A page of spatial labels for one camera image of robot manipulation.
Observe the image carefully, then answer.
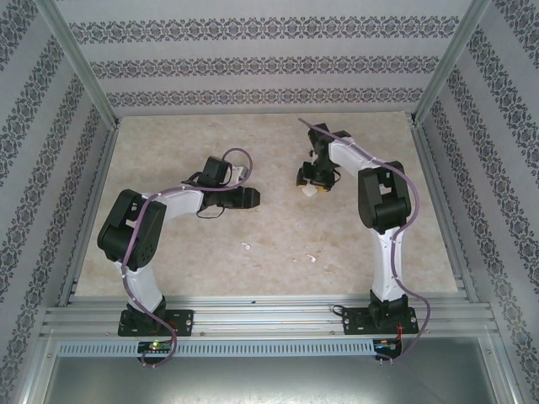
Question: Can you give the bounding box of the left controller circuit board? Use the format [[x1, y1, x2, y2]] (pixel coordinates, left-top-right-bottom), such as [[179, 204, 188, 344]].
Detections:
[[137, 341, 173, 354]]

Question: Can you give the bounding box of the grey metal sheet panel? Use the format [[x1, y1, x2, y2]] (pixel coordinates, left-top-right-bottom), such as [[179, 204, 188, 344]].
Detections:
[[41, 336, 510, 404]]

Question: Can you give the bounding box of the aluminium right side rail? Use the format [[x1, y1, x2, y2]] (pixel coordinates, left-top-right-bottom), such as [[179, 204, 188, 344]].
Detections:
[[410, 117, 481, 302]]

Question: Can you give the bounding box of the aluminium mounting rail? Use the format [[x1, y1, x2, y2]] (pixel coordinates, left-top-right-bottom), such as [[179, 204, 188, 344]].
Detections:
[[40, 294, 496, 338]]

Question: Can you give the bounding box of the aluminium left side rail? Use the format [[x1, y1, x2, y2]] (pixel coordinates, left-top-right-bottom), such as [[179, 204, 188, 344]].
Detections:
[[56, 120, 123, 306]]

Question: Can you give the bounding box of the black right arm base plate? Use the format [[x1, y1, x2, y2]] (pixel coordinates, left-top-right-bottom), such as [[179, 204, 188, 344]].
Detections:
[[341, 306, 419, 337]]

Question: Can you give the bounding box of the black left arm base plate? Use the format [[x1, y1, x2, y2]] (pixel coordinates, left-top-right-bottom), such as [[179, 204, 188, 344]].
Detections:
[[119, 309, 195, 338]]

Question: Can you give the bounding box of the slotted grey cable duct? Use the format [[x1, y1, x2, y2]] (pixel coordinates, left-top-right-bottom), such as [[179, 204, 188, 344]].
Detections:
[[56, 338, 376, 358]]

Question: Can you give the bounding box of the aluminium right frame post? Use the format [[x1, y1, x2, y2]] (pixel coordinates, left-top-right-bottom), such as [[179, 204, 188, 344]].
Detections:
[[411, 0, 493, 125]]

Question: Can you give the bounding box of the aluminium frame post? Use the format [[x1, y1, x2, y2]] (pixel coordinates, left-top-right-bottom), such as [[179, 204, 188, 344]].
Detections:
[[411, 0, 493, 125], [33, 0, 121, 127]]

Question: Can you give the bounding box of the aluminium left frame post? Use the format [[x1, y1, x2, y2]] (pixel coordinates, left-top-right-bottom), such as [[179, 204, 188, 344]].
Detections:
[[33, 0, 121, 127]]

